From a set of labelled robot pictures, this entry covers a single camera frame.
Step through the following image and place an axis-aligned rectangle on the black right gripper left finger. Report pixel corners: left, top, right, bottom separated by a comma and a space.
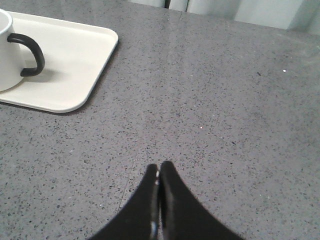
90, 164, 159, 240

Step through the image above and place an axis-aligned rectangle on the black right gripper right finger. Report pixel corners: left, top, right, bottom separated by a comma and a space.
159, 161, 241, 240

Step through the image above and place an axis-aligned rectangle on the white smiley mug black handle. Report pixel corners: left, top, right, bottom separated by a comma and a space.
0, 9, 45, 91

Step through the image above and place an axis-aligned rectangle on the cream rectangular plastic tray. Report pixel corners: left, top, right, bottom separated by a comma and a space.
0, 11, 118, 113

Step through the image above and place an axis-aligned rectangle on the pale green pleated curtain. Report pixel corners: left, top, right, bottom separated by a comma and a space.
134, 0, 320, 35

